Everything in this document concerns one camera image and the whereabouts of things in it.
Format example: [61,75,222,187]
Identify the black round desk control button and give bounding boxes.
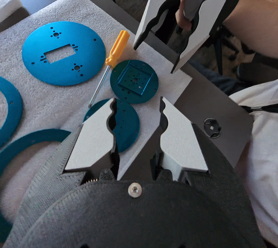
[203,118,222,139]

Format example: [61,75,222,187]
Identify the grey desk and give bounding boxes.
[0,0,254,180]

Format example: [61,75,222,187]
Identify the person's right forearm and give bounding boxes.
[224,0,278,54]

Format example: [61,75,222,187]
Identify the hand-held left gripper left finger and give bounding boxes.
[64,98,120,173]

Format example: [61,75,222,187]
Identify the white foam block round hole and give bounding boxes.
[0,0,30,32]

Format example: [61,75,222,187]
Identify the large blue disc rectangular cutout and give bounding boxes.
[22,21,106,86]

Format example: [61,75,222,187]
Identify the white foam sheet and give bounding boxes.
[0,0,193,216]

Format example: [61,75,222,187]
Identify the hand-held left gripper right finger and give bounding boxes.
[150,97,209,182]

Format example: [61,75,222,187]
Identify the person's right hand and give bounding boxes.
[175,0,194,32]

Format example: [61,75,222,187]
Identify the small blue round disc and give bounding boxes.
[83,99,139,153]

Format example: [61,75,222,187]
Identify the blue metal ring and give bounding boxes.
[0,129,72,244]
[0,76,23,148]

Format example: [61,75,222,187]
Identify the blue round plate with bracket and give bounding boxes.
[110,60,159,104]

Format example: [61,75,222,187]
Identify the person's dark trousers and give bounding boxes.
[189,61,241,96]

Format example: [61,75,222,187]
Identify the black lanyard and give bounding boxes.
[240,103,278,114]

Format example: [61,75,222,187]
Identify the orange-handled screwdriver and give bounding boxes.
[88,30,130,108]

